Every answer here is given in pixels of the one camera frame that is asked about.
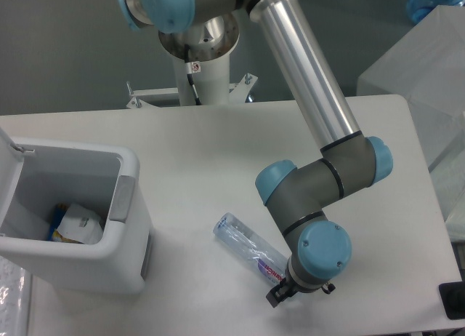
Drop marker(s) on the clear plastic sheet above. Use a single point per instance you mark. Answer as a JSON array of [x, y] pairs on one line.
[[15, 298]]

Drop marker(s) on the clear plastic water bottle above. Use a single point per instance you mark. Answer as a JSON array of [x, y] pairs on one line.
[[260, 255]]

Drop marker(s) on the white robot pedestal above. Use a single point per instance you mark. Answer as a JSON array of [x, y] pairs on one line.
[[203, 78]]

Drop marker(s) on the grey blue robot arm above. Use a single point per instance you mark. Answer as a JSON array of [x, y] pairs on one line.
[[294, 196]]

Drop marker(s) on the white pedestal base bracket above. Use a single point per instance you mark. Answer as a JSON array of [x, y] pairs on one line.
[[240, 92]]

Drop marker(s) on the white trash can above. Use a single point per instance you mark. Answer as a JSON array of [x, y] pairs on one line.
[[37, 175]]

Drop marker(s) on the translucent plastic box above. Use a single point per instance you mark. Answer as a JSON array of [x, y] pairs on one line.
[[426, 67]]

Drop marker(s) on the blue snack packet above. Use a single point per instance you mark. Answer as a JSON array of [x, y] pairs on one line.
[[59, 215]]

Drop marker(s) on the black device at edge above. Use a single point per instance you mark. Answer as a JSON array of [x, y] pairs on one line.
[[452, 296]]

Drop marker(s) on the white plastic wrapper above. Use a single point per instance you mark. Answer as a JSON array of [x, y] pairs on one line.
[[87, 229]]

